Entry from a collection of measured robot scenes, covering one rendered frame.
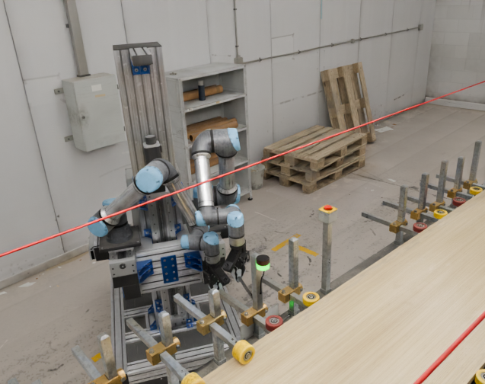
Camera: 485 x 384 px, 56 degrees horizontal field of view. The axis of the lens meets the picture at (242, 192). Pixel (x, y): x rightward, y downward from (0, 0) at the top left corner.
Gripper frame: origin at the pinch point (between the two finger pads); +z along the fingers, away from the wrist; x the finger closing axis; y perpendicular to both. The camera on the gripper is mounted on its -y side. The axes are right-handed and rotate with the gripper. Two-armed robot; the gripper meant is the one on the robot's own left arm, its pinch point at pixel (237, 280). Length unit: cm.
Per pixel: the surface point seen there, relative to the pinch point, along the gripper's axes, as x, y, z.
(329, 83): 119, 475, 6
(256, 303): -11.9, -2.7, 7.7
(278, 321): -25.9, -8.9, 8.2
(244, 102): 144, 271, -13
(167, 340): 4.6, -48.7, -0.9
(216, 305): -4.1, -24.8, -4.3
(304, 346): -42.1, -18.2, 8.4
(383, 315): -67, 16, 9
